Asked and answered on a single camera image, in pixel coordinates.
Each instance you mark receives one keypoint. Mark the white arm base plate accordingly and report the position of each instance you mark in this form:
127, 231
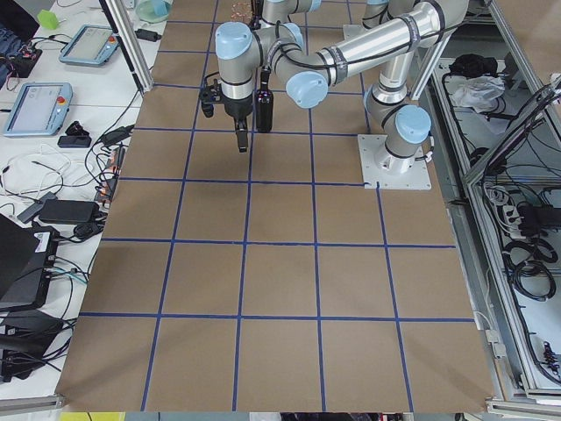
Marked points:
355, 33
382, 170

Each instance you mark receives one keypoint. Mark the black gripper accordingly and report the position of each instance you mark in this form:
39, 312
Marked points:
237, 114

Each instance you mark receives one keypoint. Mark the blue teach pendant lower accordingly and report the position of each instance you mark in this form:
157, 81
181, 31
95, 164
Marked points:
40, 109

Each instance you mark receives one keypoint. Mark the aluminium frame post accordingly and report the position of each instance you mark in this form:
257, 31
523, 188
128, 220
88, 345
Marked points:
122, 27

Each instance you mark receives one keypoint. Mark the dark wine bottle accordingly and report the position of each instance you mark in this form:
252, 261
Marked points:
264, 101

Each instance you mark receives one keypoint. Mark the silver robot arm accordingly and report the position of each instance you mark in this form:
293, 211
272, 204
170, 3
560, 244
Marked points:
268, 12
391, 32

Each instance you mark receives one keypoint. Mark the blue teach pendant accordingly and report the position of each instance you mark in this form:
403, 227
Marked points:
92, 46
40, 109

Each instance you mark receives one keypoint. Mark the blue teach pendant upper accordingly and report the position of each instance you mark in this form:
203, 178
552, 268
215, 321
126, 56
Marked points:
92, 46

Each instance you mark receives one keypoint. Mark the green cube object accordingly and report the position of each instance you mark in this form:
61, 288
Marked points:
48, 19

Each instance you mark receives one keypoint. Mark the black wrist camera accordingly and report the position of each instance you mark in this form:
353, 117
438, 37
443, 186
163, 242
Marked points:
210, 94

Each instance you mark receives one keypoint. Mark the black power brick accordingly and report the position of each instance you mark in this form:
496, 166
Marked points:
68, 212

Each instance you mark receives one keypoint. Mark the copper wire wine basket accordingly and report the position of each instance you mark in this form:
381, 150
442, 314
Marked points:
242, 11

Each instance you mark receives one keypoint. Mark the crumpled white cloth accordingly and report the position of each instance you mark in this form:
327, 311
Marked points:
480, 94

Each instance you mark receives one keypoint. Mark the black laptop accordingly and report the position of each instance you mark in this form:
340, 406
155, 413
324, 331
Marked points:
26, 256

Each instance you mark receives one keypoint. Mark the black small device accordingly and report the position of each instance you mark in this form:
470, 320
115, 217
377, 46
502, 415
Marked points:
75, 137

